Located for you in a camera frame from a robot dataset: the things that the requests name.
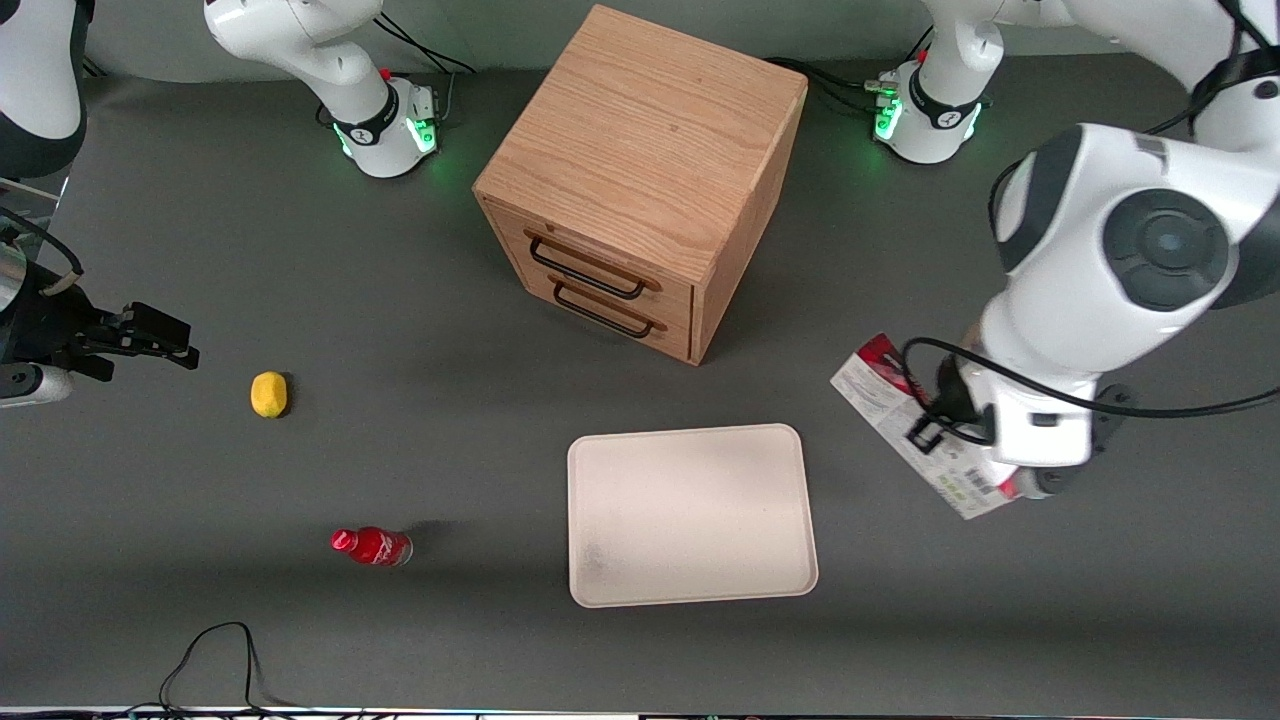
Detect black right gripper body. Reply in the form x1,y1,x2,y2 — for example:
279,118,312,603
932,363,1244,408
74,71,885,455
0,285,121,366

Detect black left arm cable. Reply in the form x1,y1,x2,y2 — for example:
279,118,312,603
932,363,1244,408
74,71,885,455
900,337,1280,446

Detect red tartan cookie box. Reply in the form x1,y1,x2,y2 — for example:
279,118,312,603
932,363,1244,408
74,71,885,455
830,333,1021,521

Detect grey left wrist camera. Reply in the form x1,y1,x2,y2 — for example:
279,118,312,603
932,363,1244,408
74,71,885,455
995,462,1083,501

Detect black drawer handle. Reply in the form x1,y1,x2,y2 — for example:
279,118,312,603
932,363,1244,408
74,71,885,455
548,278,666,339
524,232,661,301

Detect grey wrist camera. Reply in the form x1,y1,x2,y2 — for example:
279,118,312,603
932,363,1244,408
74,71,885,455
995,462,1083,501
0,365,77,407

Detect thin black looped cable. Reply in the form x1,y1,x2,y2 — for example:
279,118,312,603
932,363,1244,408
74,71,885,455
158,621,293,713

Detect beige rectangular tray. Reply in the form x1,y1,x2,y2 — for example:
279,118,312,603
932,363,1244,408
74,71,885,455
567,424,819,609

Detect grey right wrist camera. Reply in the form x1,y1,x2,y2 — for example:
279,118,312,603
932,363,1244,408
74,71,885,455
0,365,77,407

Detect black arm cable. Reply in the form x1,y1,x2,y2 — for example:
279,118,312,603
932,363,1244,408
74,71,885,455
0,205,86,299
900,337,1280,446

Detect yellow lemon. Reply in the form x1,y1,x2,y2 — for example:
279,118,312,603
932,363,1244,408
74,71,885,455
250,371,289,419

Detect red cola bottle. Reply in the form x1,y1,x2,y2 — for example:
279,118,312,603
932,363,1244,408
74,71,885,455
330,526,414,569

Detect wooden drawer cabinet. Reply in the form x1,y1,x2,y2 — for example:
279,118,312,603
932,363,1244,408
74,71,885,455
472,4,809,367

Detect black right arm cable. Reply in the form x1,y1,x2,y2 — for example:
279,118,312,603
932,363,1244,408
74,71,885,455
0,205,86,299

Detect black base cable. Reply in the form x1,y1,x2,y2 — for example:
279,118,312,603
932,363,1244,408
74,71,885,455
375,12,477,76
765,55,901,116

